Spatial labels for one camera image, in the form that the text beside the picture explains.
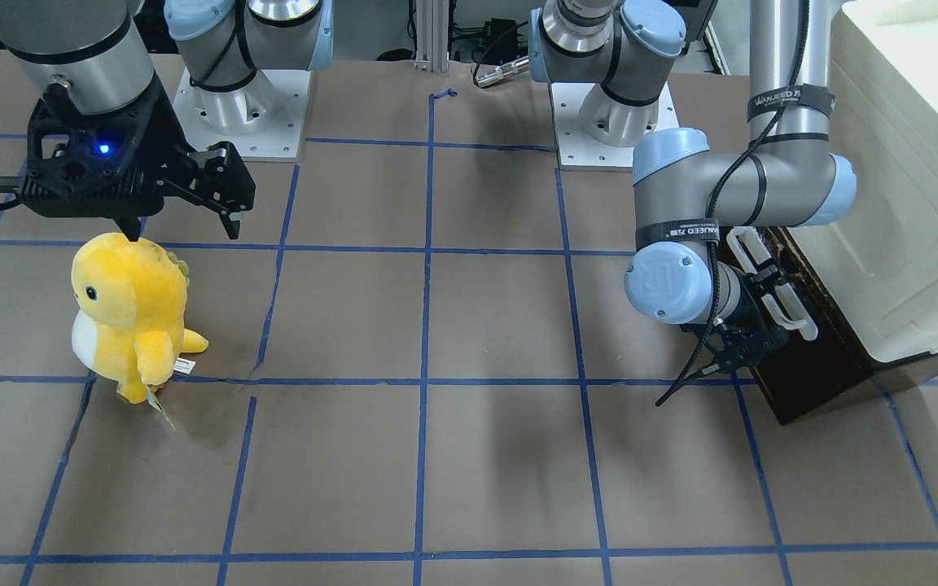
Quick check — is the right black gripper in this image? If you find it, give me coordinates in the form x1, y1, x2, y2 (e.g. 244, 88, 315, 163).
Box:
16, 77, 256, 243

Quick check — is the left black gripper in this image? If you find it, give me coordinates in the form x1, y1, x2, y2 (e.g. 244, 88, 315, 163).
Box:
691, 269, 789, 376

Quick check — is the white drawer handle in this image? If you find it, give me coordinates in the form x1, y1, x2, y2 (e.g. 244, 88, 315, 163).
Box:
727, 226, 819, 342

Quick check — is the dark brown wooden drawer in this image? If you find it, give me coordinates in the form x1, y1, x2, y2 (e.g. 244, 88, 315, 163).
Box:
720, 226, 882, 424

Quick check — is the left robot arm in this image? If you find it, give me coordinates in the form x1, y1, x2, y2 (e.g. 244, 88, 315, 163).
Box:
528, 1, 857, 381

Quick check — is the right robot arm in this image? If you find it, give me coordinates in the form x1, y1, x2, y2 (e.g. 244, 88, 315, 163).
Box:
0, 1, 334, 241

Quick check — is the yellow plush dinosaur toy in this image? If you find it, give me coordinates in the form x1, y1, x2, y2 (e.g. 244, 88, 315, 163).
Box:
70, 231, 208, 409

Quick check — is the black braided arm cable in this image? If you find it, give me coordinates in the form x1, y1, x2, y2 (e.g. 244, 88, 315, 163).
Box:
655, 0, 812, 408

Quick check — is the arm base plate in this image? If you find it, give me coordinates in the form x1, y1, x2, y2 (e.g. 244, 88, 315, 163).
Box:
550, 83, 680, 172
173, 70, 313, 162

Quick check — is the aluminium frame post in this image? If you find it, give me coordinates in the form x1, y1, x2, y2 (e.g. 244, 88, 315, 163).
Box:
414, 0, 450, 77

